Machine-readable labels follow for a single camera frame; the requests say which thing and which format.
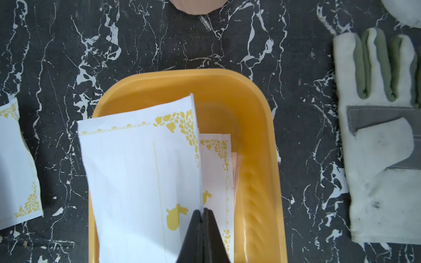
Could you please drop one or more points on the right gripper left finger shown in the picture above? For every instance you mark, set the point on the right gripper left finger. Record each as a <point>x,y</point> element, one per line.
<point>192,248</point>

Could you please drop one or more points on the white tape roll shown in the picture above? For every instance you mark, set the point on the white tape roll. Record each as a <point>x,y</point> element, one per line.
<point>407,12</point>

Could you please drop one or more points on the potted green plant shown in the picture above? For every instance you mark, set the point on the potted green plant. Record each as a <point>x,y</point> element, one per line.
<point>198,7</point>

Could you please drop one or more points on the stack of stationery paper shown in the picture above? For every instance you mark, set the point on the stack of stationery paper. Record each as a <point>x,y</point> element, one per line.
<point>218,185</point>

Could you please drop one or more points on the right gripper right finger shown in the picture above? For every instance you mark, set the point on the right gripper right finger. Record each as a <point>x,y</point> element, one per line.
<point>213,245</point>

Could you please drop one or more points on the yellow plastic storage box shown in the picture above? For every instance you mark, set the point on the yellow plastic storage box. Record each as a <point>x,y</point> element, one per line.
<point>226,103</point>

